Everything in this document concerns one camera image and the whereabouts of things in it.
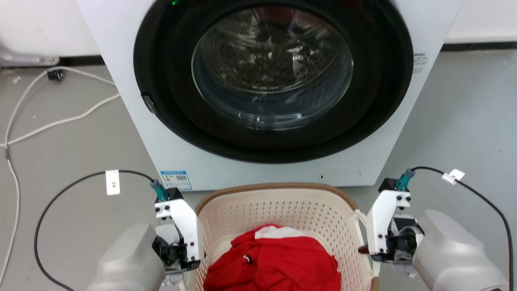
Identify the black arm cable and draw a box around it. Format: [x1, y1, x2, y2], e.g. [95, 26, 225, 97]
[34, 170, 156, 291]
[411, 166, 515, 291]

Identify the white tag on left cable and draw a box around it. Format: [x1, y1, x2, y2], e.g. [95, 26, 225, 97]
[105, 169, 121, 196]

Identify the small grey text sticker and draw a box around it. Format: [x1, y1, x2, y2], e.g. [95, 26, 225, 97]
[412, 52, 429, 74]

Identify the white tag on cable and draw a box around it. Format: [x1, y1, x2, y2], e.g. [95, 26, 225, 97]
[105, 169, 121, 196]
[441, 169, 466, 186]

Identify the thin grey floor cable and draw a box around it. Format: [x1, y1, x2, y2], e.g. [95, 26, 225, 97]
[0, 66, 116, 285]

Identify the white front-load washing machine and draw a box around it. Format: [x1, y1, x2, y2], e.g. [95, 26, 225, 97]
[77, 0, 464, 192]

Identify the thick white floor cable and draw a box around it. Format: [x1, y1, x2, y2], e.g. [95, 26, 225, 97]
[0, 93, 122, 148]

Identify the beige perforated laundry basket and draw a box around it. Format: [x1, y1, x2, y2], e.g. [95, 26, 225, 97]
[195, 182, 380, 291]

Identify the black round washer door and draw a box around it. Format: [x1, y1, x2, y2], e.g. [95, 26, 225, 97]
[133, 0, 414, 164]

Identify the blue energy label sticker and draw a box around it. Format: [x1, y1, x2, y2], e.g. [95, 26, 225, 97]
[160, 170, 193, 191]

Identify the grey metal floor fixture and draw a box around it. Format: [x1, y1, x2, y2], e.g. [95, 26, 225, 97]
[0, 44, 61, 68]

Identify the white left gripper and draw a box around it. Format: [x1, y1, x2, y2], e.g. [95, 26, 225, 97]
[152, 198, 205, 286]

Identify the red garment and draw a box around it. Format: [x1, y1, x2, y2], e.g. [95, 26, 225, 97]
[203, 224, 342, 291]

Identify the black door latch handle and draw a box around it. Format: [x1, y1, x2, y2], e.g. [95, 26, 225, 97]
[141, 93, 158, 115]

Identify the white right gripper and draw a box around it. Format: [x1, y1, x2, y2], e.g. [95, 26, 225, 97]
[358, 190, 425, 279]

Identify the white tag on right cable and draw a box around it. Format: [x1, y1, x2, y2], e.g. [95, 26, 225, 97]
[441, 169, 466, 186]

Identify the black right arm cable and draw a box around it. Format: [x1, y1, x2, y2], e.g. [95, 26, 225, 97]
[411, 166, 515, 291]

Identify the white garment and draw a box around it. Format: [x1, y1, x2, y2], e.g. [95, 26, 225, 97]
[254, 225, 320, 240]

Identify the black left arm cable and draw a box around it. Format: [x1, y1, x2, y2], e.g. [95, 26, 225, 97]
[34, 170, 156, 291]

